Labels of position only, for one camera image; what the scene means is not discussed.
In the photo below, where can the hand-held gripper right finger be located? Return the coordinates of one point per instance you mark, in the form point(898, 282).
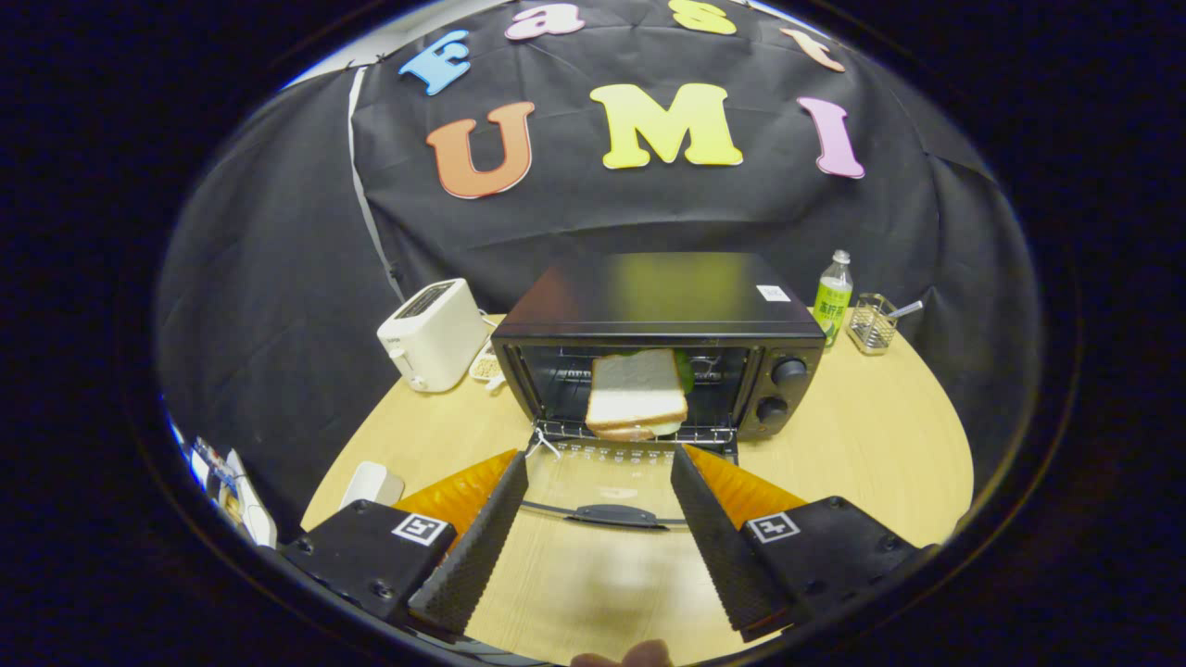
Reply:
point(713, 537)

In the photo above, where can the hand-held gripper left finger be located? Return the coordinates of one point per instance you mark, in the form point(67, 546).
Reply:
point(482, 537)

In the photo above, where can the white bread sandwich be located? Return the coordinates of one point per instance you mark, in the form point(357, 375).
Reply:
point(635, 389)

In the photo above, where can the black toaster oven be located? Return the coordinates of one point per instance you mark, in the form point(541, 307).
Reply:
point(658, 296)

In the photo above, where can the white pop-up toaster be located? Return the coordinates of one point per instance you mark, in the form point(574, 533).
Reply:
point(435, 333)

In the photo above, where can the white rectangular tray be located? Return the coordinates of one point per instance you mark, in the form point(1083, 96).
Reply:
point(371, 484)

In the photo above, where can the white divided snack plate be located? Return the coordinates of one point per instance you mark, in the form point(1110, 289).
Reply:
point(485, 369)

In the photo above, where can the white side table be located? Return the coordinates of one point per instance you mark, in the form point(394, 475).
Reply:
point(252, 509)

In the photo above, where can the green drink bottle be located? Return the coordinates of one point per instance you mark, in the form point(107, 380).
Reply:
point(832, 306)

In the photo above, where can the dark printed screen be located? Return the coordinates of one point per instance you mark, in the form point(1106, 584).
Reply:
point(208, 468)

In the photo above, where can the metal spoon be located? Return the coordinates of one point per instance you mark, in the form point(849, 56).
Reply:
point(906, 309)

